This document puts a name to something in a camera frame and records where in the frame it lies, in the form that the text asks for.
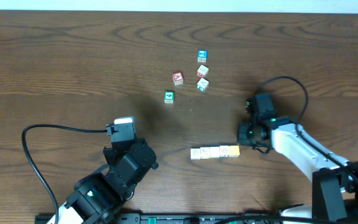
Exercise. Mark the red letter A block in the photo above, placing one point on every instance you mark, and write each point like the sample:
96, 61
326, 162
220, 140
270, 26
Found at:
178, 78

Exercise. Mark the teal side wooden block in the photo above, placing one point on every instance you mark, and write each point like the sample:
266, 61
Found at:
202, 84

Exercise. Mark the red M side block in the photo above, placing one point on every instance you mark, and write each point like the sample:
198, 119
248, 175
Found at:
202, 71

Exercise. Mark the plain engraved wooden block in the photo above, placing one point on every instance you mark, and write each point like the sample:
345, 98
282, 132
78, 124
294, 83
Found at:
205, 153

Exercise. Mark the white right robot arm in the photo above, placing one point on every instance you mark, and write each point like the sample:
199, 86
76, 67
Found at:
334, 178

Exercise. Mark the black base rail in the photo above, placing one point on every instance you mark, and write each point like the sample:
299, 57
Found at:
197, 218

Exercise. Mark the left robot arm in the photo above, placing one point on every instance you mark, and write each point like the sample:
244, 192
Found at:
98, 197

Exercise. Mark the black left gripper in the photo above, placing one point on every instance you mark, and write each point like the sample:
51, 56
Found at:
111, 152

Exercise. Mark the blue top wooden block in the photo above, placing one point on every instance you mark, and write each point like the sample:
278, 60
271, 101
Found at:
202, 56

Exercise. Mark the green 4 number block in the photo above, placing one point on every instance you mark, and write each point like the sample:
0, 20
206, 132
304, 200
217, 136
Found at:
169, 97

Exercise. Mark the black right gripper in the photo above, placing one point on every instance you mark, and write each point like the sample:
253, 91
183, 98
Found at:
242, 137

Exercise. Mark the plain block blue side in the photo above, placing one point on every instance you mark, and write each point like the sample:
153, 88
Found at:
195, 153

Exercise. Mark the yellow wooden block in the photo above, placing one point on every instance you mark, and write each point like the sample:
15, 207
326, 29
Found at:
234, 151

